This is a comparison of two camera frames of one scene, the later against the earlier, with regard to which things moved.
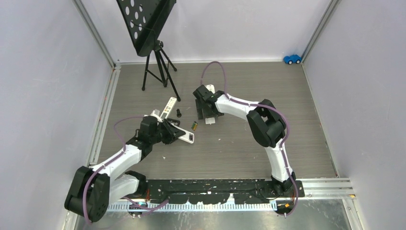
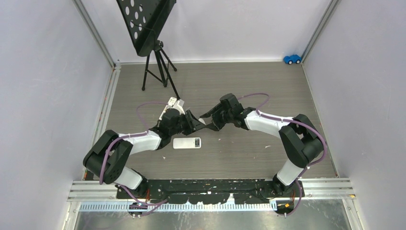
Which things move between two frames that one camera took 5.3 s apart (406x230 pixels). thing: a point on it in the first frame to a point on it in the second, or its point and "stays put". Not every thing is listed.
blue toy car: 293,59 stays put
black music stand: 143,18 stays put
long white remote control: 168,108 stays put
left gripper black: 172,132 to 193,124
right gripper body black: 199,106 to 220,118
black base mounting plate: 216,191 stays put
